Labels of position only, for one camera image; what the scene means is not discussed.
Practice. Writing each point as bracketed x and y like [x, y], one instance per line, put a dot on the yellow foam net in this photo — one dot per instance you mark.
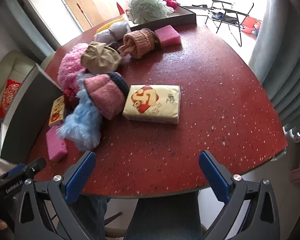
[106, 25]

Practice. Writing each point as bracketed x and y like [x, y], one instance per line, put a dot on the dark purple knit item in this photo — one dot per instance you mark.
[113, 46]

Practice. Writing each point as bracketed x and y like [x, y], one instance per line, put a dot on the red gift box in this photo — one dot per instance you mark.
[120, 8]

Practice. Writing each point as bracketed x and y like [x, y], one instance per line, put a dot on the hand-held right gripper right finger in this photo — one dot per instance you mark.
[215, 177]

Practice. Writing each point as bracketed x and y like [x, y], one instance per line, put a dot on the beige leather armchair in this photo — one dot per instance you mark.
[5, 70]

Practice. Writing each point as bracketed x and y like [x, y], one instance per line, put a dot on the grey curtain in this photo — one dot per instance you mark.
[27, 25]

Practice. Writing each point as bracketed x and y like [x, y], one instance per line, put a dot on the person's leg in jeans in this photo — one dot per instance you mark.
[93, 212]

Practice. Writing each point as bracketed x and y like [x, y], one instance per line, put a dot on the orange knit sock roll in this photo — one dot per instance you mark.
[140, 42]

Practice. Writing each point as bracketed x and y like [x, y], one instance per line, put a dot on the grey storage box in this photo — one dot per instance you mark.
[27, 115]

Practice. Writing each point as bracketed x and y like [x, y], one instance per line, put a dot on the red embroidered cushion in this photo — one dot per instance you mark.
[8, 95]

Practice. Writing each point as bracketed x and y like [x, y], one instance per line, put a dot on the pink knit hat dark brim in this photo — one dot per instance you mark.
[102, 97]

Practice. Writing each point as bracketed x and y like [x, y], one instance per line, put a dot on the red fabric item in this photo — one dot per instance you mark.
[70, 95]

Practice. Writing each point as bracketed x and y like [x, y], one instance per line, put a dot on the magenta bath loofah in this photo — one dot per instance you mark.
[171, 2]

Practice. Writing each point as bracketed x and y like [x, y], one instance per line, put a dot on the blue plastic basin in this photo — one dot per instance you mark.
[256, 31]

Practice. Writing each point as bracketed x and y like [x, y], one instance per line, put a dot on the black folding chair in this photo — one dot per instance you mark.
[230, 11]

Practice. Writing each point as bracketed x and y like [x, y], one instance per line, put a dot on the large cream tissue pack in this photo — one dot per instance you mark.
[152, 105]

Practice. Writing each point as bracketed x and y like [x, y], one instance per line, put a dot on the tan knit cloth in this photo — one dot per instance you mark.
[100, 60]

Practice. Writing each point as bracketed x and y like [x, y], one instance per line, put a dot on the red plastic basin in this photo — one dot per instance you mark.
[250, 23]

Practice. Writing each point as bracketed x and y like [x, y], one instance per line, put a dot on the dark shallow tray box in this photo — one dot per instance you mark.
[180, 17]

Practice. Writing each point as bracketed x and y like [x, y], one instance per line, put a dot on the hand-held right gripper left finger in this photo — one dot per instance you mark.
[80, 177]

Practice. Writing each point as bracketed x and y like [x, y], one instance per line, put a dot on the white grey cloth bundle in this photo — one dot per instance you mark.
[115, 30]

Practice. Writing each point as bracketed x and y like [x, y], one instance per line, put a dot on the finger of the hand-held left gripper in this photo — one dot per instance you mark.
[37, 164]

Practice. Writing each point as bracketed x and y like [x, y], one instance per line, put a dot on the pink foam sponge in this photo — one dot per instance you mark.
[55, 145]
[167, 36]

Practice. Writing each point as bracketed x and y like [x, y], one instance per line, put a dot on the dark grey chair seat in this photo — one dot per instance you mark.
[165, 217]

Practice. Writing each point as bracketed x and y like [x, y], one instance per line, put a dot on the light blue curtain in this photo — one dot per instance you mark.
[285, 67]

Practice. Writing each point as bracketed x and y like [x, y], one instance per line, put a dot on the blue fluffy duster head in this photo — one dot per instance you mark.
[82, 130]

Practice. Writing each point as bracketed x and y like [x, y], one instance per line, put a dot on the pink fluffy duster head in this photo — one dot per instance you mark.
[70, 65]

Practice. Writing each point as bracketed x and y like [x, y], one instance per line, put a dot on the small yellow tissue pack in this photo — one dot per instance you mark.
[57, 112]

